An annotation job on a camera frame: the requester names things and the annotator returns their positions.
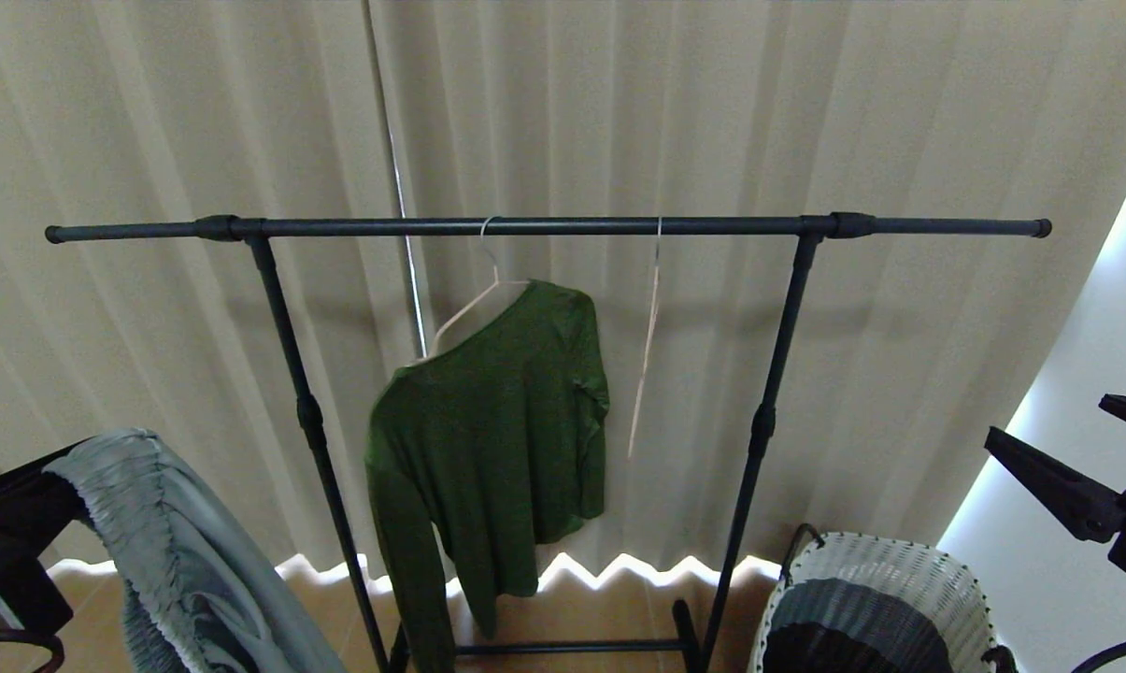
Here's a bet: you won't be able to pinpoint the pink clothes hanger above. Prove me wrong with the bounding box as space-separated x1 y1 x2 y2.
429 217 532 361
626 217 665 461

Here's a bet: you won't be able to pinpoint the pale grey shorts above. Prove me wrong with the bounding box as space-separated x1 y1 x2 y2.
44 428 349 673

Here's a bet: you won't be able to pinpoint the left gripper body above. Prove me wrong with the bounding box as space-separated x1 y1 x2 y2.
0 519 74 642

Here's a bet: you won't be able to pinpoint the beige curtain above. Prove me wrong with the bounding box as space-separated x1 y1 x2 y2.
0 0 1126 594

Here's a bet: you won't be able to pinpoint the white laundry basket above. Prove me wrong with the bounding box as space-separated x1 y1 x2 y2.
748 523 1019 673

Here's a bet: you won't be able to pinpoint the black clothes rack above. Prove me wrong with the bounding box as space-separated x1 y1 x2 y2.
44 212 1053 673

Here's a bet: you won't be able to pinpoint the green printed shirt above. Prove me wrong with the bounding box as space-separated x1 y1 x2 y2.
363 279 612 673

